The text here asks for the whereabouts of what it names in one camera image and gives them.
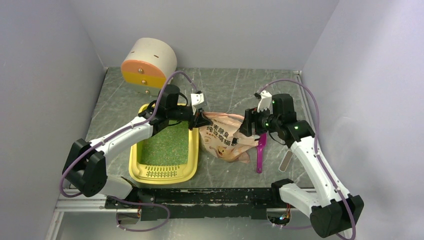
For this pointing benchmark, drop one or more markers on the grey oval nail file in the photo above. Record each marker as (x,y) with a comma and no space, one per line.
(285,161)

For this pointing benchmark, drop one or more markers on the round cream drawer cabinet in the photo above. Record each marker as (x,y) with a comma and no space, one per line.
(148,65)

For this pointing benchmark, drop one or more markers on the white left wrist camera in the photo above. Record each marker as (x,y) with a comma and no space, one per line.
(198,100)

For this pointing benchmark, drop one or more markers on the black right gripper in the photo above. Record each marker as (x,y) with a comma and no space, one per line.
(251,115)

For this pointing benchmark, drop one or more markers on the magenta plastic scoop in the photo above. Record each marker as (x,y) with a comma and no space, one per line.
(262,142)

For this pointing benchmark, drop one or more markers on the orange cat litter bag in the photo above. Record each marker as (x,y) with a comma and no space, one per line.
(217,138)

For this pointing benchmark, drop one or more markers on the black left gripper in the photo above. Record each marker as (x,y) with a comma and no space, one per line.
(201,119)

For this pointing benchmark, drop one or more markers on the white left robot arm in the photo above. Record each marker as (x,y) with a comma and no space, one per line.
(85,167)

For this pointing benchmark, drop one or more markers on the yellow litter box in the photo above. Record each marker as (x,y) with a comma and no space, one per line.
(170,157)

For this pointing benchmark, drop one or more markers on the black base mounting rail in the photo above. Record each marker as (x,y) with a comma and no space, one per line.
(258,203)

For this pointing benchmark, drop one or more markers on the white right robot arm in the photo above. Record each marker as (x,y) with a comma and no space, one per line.
(332,209)

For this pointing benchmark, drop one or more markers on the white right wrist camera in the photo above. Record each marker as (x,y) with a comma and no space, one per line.
(265,102)

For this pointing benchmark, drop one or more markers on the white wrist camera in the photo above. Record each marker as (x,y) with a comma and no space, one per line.
(198,100)
(265,102)

